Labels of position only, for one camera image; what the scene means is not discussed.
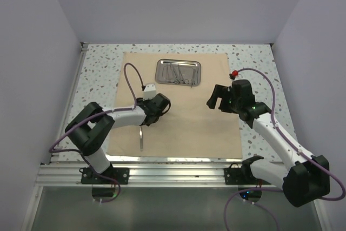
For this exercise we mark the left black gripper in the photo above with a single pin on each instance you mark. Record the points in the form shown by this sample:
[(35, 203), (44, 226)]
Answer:
[(144, 101)]

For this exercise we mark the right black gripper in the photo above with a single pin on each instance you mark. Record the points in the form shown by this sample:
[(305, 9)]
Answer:
[(218, 92)]

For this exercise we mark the steel tweezers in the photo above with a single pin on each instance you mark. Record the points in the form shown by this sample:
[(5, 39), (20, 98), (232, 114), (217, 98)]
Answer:
[(141, 138)]

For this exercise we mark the beige cloth wrap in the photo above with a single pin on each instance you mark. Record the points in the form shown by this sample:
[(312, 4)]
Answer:
[(190, 128)]

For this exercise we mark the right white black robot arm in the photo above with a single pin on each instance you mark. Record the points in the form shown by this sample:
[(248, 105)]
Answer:
[(303, 178)]

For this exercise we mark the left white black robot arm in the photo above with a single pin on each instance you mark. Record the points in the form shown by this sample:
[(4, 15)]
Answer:
[(88, 130)]

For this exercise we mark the steel forceps in tray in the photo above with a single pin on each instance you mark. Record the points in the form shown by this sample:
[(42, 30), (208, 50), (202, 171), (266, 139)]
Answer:
[(170, 76)]

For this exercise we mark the steel clamp in tray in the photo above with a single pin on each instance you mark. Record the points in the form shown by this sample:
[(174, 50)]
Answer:
[(183, 74)]

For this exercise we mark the steel scissors in tray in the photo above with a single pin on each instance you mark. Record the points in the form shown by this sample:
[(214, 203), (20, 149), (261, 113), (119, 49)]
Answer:
[(177, 79)]

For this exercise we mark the steel instrument tray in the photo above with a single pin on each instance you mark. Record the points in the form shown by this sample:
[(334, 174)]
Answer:
[(161, 70)]

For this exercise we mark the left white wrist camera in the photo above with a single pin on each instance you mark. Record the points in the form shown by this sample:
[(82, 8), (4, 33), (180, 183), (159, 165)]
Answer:
[(149, 91)]

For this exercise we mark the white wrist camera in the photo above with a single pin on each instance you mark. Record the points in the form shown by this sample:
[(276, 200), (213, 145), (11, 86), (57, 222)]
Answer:
[(149, 91), (233, 74)]

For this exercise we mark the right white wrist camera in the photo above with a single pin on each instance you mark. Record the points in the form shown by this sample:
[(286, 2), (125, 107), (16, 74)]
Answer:
[(233, 74)]

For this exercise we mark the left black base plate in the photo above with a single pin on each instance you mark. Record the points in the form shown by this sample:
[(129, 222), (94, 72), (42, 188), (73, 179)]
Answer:
[(120, 175)]

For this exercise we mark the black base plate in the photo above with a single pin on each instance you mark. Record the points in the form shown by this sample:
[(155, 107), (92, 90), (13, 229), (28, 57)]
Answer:
[(120, 175), (235, 174)]

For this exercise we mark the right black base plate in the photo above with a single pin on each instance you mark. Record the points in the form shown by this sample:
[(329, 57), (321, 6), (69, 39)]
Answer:
[(235, 174)]

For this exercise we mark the aluminium left side rail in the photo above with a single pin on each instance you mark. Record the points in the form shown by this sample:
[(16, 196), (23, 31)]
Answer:
[(72, 93)]

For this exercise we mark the aluminium rail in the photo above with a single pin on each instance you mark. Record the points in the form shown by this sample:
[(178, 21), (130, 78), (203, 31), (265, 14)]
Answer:
[(72, 93), (144, 172)]

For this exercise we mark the aluminium front rail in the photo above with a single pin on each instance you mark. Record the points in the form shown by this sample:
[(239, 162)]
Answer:
[(144, 172)]

